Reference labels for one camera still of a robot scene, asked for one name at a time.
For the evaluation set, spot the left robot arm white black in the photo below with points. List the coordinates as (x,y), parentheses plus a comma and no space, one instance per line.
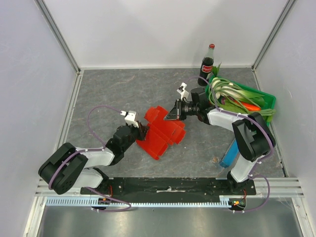
(71,167)

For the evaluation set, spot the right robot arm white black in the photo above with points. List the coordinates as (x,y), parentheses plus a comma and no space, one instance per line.
(253,137)

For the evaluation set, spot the cola glass bottle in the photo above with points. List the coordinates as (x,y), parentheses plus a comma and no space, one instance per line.
(207,65)

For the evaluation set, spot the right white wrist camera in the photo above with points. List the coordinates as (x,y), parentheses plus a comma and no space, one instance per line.
(182,91)

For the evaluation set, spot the leek with green leaves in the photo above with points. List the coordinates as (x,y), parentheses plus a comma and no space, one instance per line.
(225,88)

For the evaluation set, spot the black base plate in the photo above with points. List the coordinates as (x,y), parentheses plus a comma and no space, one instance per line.
(163,190)

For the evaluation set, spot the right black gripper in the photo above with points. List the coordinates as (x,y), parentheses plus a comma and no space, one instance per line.
(179,111)

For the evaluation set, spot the blue rectangular box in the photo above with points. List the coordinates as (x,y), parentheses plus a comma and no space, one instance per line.
(229,155)

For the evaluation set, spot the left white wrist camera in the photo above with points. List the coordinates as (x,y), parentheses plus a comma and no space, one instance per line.
(130,118)

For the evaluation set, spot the red paper box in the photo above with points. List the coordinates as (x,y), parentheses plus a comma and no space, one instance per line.
(162,133)

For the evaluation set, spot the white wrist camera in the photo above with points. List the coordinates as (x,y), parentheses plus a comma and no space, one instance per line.
(182,91)
(130,118)

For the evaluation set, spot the light blue slotted cable duct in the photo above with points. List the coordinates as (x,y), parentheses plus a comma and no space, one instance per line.
(96,202)

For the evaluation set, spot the orange carrot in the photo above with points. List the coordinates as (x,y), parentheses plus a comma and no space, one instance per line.
(249,107)

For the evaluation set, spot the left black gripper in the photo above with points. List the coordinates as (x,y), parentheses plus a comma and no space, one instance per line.
(142,134)

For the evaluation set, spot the green plastic crate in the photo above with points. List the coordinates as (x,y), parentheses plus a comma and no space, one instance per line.
(228,104)

